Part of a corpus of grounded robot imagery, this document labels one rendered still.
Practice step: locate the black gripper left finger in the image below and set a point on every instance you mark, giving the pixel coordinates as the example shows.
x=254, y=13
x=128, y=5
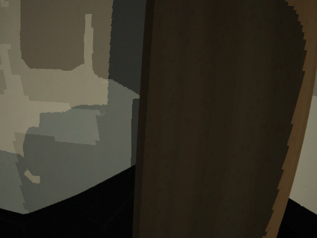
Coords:
x=103, y=211

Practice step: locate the brown wooden board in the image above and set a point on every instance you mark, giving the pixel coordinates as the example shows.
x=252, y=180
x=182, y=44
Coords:
x=225, y=93

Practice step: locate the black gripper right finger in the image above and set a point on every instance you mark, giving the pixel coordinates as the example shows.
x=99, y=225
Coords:
x=298, y=222

